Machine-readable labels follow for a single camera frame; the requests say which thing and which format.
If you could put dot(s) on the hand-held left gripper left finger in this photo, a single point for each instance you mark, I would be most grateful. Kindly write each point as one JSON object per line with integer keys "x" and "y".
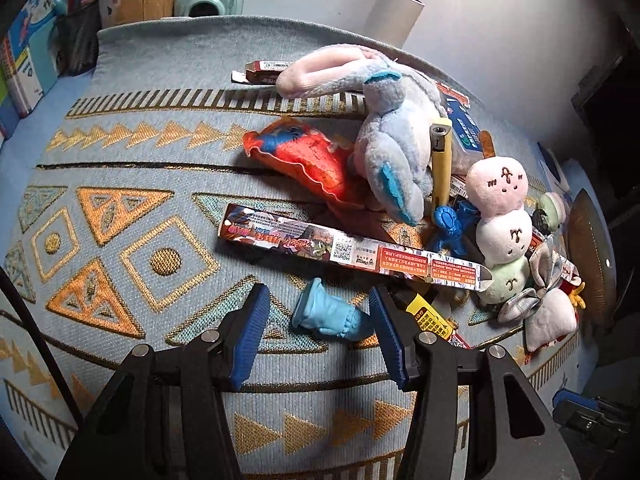
{"x": 250, "y": 330}

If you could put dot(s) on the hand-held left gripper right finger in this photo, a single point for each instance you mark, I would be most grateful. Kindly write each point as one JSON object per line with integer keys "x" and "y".
{"x": 389, "y": 332}

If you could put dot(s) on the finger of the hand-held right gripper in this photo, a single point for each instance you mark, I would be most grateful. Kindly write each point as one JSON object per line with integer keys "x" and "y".
{"x": 572, "y": 396}

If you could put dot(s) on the light blue rubber finger cot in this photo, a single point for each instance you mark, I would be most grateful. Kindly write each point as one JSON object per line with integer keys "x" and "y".
{"x": 322, "y": 310}

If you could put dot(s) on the long printed card box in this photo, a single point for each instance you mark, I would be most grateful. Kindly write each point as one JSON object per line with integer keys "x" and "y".
{"x": 320, "y": 242}

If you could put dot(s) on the blue toy figure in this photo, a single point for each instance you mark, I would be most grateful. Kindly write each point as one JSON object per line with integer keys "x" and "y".
{"x": 447, "y": 222}

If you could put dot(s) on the round woven basket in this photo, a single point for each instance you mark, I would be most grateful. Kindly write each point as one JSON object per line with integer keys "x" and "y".
{"x": 592, "y": 255}

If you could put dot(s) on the three-ball plush skewer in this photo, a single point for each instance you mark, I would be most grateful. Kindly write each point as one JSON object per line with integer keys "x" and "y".
{"x": 502, "y": 230}

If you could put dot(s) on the yellow lighter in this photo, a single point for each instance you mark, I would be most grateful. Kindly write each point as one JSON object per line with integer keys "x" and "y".
{"x": 440, "y": 170}

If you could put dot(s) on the black toy figure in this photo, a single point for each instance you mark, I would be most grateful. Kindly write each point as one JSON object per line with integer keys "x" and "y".
{"x": 540, "y": 219}

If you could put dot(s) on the red snack packet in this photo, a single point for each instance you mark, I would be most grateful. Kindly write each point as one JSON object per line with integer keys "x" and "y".
{"x": 310, "y": 155}

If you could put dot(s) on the blue pink plush rabbit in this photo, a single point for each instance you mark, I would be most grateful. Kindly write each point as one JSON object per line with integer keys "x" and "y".
{"x": 395, "y": 130}

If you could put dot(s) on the dark red card box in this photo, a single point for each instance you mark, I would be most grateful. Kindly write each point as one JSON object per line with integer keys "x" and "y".
{"x": 265, "y": 70}

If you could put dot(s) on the yellow black packet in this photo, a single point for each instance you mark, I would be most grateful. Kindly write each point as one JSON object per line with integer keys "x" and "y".
{"x": 432, "y": 320}

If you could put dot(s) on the patterned woven table mat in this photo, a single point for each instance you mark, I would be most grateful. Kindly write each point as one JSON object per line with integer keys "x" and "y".
{"x": 150, "y": 170}

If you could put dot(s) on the small green pink plush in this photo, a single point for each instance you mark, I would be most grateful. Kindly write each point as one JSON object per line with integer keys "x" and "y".
{"x": 552, "y": 207}

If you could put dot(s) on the blue white card box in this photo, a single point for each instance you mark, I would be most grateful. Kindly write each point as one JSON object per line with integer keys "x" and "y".
{"x": 462, "y": 120}

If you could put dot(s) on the blue paper card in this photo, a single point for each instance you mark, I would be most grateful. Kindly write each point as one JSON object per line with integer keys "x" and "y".
{"x": 552, "y": 165}

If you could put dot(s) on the black monitor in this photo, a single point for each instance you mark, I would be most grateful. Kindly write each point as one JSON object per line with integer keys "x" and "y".
{"x": 615, "y": 125}

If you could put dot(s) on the black mesh pen holder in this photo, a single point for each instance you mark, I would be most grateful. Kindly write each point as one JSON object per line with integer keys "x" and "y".
{"x": 80, "y": 35}

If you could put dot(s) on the mint green instant camera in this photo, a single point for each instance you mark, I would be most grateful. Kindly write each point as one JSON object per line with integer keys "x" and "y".
{"x": 210, "y": 2}

